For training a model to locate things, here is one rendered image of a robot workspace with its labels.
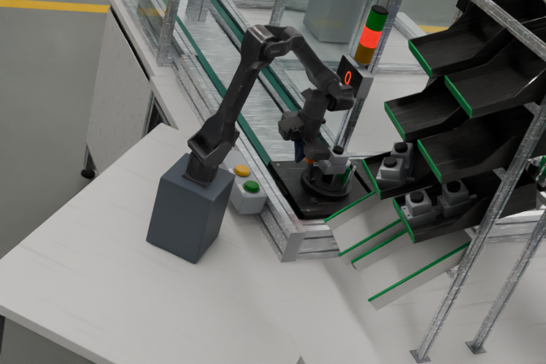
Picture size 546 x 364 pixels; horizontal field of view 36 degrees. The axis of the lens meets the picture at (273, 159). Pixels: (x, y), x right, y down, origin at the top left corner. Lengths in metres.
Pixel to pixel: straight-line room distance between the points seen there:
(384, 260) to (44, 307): 0.78
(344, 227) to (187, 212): 0.39
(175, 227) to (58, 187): 1.66
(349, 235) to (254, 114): 0.70
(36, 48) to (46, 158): 1.00
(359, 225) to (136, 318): 0.59
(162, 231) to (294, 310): 0.37
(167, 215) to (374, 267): 0.51
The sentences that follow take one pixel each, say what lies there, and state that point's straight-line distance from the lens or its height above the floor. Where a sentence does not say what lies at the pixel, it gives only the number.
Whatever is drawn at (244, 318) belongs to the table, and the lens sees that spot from 1.99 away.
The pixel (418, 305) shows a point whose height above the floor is 0.86.
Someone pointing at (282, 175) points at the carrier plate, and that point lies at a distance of 2.29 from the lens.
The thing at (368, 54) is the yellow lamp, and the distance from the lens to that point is 2.33.
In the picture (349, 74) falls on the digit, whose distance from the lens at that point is 2.37.
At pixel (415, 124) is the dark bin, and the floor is 1.37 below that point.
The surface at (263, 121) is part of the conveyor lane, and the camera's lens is 2.61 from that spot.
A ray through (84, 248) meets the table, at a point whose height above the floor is 0.86.
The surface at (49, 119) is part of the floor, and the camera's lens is 4.09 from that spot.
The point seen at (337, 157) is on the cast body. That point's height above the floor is 1.08.
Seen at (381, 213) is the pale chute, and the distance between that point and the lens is 2.08.
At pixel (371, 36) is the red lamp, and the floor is 1.34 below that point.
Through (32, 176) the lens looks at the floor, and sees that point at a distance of 3.71.
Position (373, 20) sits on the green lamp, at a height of 1.39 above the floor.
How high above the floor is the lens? 2.21
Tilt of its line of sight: 32 degrees down
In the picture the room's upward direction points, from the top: 18 degrees clockwise
